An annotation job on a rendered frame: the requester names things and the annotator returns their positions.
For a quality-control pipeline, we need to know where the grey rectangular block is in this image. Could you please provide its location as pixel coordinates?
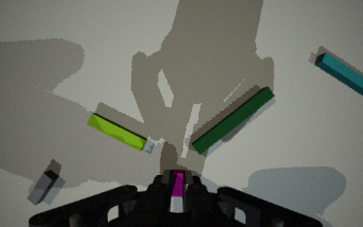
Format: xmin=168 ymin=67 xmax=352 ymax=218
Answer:
xmin=27 ymin=170 xmax=59 ymax=205

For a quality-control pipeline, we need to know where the turquoise rod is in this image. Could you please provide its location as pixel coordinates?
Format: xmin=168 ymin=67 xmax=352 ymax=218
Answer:
xmin=315 ymin=52 xmax=363 ymax=96

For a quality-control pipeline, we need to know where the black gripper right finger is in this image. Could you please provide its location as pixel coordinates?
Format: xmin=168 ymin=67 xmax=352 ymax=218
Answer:
xmin=182 ymin=170 xmax=323 ymax=227

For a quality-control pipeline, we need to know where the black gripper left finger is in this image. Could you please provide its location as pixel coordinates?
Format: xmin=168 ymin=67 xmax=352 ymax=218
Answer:
xmin=28 ymin=169 xmax=172 ymax=227

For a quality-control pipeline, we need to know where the magenta block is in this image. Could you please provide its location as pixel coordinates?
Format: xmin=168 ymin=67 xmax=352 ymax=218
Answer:
xmin=171 ymin=169 xmax=183 ymax=197

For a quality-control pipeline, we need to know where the lime green rod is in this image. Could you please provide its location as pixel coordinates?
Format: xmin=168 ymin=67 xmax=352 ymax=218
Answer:
xmin=87 ymin=113 xmax=147 ymax=151

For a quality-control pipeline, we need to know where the dark green rod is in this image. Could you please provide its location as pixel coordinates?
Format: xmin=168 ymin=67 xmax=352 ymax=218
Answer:
xmin=192 ymin=86 xmax=274 ymax=155

